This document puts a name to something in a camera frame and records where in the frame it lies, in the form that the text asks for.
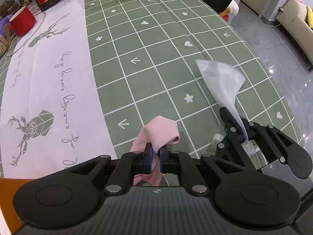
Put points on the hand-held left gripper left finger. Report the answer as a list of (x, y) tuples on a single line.
[(149, 156)]

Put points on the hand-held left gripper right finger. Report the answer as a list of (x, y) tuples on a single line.
[(163, 160)]

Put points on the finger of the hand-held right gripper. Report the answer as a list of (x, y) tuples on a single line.
[(229, 128), (271, 134)]

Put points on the pink cloth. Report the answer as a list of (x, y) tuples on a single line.
[(161, 129)]

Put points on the white foam sheet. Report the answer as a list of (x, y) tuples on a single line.
[(220, 78)]

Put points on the green checked tablecloth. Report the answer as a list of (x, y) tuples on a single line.
[(151, 78)]

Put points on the cream sofa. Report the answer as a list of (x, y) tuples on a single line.
[(293, 29)]

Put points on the white printed table runner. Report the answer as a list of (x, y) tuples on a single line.
[(61, 90)]

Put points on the yellow cushion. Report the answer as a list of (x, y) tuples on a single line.
[(310, 16)]

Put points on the round glass turntable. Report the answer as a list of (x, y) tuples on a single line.
[(31, 39)]

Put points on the beige wooden box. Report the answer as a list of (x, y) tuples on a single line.
[(3, 44)]

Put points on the red cup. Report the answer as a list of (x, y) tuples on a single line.
[(23, 22)]

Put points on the purple packet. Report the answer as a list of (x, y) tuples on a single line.
[(5, 24)]

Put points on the brown figurine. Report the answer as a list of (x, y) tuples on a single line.
[(8, 8)]

